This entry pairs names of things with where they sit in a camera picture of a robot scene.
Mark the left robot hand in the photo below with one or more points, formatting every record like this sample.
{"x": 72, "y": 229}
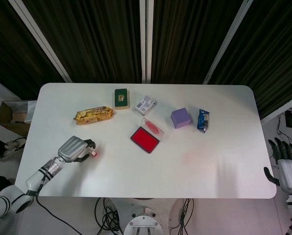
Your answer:
{"x": 71, "y": 148}

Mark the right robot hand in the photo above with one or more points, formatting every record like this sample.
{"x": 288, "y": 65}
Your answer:
{"x": 291, "y": 169}

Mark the white and red stamp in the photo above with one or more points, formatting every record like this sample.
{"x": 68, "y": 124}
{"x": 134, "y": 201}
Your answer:
{"x": 94, "y": 154}

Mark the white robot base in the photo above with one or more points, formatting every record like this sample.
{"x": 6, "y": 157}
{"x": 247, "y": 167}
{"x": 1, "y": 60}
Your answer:
{"x": 146, "y": 218}

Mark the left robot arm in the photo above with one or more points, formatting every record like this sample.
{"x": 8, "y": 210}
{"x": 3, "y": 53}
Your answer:
{"x": 26, "y": 188}

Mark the gold biscuit package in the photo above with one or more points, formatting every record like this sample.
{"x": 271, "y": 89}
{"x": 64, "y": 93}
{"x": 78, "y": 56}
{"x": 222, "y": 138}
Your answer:
{"x": 94, "y": 115}

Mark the white black sneaker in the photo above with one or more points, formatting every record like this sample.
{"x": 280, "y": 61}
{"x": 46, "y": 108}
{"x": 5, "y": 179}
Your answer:
{"x": 12, "y": 148}

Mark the brown cardboard box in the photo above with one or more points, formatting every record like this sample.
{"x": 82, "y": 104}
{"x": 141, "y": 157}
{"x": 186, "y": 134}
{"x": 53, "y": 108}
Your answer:
{"x": 12, "y": 117}

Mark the green yellow sponge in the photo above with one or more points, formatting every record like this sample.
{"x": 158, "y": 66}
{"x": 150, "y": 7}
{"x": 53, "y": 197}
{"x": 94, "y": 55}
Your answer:
{"x": 122, "y": 98}

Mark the red ink pad clear lid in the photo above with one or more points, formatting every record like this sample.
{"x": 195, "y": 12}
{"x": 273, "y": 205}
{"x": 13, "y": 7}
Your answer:
{"x": 144, "y": 138}

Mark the white blue small carton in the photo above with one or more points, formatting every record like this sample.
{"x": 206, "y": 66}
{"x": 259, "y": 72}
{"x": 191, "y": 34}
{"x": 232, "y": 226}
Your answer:
{"x": 144, "y": 105}

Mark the blue snack packet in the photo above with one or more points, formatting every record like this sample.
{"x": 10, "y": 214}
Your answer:
{"x": 203, "y": 120}

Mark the purple foam cube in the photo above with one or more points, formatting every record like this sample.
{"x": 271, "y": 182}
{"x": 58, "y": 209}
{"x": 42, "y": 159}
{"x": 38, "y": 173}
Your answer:
{"x": 180, "y": 118}

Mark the dark pleated curtain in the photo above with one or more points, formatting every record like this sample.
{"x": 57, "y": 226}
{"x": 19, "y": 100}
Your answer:
{"x": 99, "y": 36}

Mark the white metal frame post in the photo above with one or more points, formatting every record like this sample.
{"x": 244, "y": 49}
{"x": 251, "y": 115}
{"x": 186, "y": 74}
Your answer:
{"x": 226, "y": 41}
{"x": 146, "y": 41}
{"x": 40, "y": 41}

